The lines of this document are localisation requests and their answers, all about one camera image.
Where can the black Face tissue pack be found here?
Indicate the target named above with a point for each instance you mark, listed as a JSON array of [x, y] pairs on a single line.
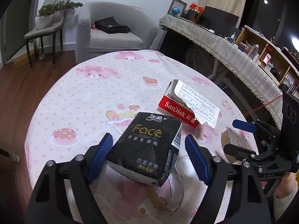
[[148, 149]]

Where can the grey armchair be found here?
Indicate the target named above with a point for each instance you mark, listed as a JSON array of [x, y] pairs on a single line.
[[92, 42]]

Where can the white round lid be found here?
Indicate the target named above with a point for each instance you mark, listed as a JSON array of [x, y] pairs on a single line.
[[185, 168]]

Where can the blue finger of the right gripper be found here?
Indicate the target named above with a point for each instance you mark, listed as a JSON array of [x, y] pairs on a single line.
[[236, 154], [245, 126]]

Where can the small blue globe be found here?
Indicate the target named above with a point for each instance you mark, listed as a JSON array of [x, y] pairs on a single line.
[[175, 11]]

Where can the person right hand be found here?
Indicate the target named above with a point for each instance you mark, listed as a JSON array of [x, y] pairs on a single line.
[[286, 186]]

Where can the grey dining chair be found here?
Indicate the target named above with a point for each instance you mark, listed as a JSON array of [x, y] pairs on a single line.
[[51, 30]]

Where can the dark green door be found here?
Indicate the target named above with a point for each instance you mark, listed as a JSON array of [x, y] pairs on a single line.
[[16, 22]]

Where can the framed picture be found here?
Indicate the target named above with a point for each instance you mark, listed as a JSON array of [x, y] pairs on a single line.
[[177, 3]]

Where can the wooden bookshelf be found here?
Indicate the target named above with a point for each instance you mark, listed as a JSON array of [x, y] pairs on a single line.
[[279, 64]]

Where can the black handbag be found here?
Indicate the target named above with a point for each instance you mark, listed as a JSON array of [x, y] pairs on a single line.
[[111, 26]]

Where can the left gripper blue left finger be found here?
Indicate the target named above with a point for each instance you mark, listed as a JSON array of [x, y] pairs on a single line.
[[99, 153]]

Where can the pink cartoon tablecloth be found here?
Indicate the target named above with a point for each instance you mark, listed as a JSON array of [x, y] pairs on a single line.
[[103, 95]]

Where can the black monitor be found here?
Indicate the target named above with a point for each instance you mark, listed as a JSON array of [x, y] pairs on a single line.
[[218, 20]]

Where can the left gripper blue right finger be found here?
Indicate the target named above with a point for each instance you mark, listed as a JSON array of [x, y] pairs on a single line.
[[197, 156]]

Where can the white red SanDisk box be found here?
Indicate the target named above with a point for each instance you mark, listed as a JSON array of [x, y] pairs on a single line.
[[183, 102]]

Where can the potted green plant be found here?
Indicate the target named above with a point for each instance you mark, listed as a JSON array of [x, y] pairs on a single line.
[[53, 12]]

